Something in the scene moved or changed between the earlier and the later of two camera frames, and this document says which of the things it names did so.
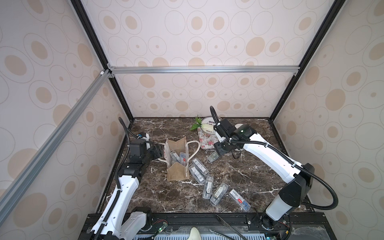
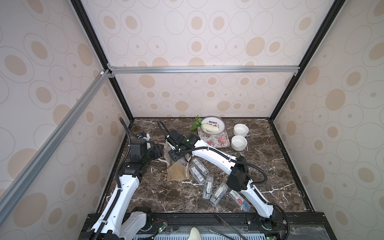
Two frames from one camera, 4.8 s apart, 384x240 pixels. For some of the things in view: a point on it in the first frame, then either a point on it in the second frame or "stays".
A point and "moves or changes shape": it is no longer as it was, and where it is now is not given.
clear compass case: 200,166 stays
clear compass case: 213,157 moves or changes shape
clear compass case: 199,178 stays
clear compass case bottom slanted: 216,198 stays
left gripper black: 158,150 stays
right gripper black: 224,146 to 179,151
